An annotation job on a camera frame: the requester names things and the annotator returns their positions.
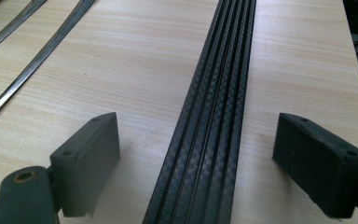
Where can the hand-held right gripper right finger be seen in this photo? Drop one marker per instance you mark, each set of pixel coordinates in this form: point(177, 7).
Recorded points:
point(320, 168)

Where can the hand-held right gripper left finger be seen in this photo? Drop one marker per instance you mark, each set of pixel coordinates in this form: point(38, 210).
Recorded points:
point(87, 168)

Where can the metal spoon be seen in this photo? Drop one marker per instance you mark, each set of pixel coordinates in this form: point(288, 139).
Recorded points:
point(12, 27)
point(37, 60)

